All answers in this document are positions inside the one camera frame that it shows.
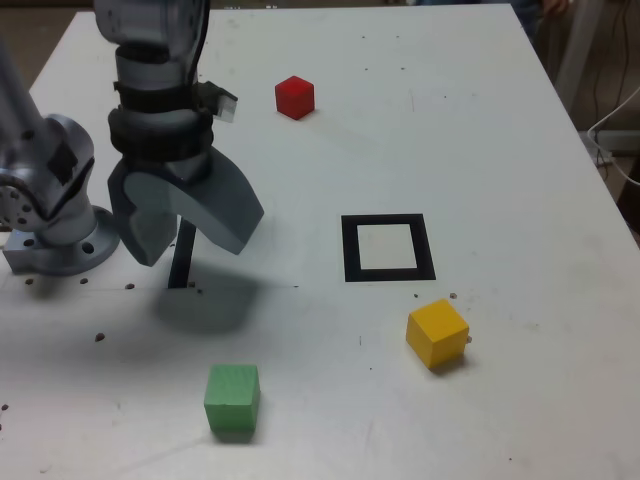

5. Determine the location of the black tape square outline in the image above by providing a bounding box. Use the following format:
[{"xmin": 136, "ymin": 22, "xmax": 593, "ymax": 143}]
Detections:
[{"xmin": 340, "ymin": 213, "xmax": 437, "ymax": 283}]

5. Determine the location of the yellow cube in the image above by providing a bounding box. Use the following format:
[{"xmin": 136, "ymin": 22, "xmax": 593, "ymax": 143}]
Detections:
[{"xmin": 405, "ymin": 298, "xmax": 471, "ymax": 370}]

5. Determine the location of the red cube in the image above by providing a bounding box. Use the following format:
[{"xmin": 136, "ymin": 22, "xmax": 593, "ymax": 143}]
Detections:
[{"xmin": 274, "ymin": 75, "xmax": 316, "ymax": 121}]

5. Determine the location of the small black gripper camera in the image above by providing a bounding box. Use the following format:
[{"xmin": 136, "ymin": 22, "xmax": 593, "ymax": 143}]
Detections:
[{"xmin": 196, "ymin": 81, "xmax": 239, "ymax": 124}]

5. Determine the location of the light grey metal frame leg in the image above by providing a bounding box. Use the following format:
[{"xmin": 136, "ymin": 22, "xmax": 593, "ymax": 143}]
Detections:
[{"xmin": 554, "ymin": 0, "xmax": 619, "ymax": 116}]

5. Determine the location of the white flat box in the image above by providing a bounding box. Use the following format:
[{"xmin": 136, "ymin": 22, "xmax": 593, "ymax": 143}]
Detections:
[{"xmin": 582, "ymin": 129, "xmax": 640, "ymax": 157}]

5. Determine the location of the green cube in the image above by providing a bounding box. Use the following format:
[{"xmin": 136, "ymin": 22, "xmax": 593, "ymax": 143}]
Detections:
[{"xmin": 203, "ymin": 363, "xmax": 262, "ymax": 433}]

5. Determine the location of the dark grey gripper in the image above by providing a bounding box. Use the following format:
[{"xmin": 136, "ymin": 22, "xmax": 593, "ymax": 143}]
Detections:
[{"xmin": 108, "ymin": 147, "xmax": 266, "ymax": 267}]

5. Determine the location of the black tape strip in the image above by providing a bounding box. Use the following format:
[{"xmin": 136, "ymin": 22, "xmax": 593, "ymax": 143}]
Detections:
[{"xmin": 167, "ymin": 215, "xmax": 198, "ymax": 290}]

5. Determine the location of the white cable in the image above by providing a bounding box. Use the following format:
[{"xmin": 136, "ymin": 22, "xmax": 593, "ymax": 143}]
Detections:
[{"xmin": 586, "ymin": 83, "xmax": 640, "ymax": 187}]

